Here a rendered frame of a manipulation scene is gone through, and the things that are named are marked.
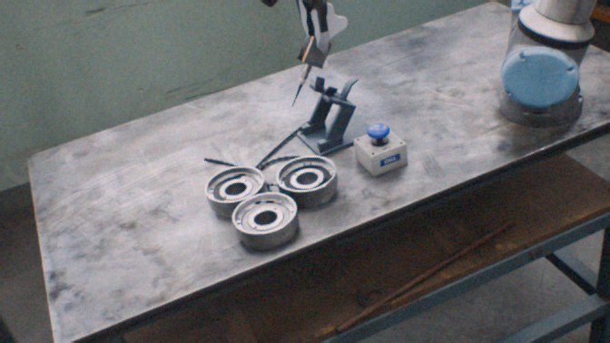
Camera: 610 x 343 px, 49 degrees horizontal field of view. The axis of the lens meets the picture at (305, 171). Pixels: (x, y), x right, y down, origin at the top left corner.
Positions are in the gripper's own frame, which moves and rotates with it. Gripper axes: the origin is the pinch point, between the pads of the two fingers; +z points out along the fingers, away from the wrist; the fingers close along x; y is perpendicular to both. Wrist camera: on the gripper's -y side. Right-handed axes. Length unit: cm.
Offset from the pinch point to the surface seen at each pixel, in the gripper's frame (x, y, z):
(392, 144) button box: -15.8, 4.7, 15.2
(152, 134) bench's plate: 25.9, -29.4, 19.7
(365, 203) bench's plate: -22.1, -5.2, 19.7
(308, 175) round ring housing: -11.5, -10.4, 17.6
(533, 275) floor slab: 8, 63, 100
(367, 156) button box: -15.0, -0.2, 16.1
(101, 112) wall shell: 149, -31, 70
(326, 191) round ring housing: -18.4, -10.3, 16.9
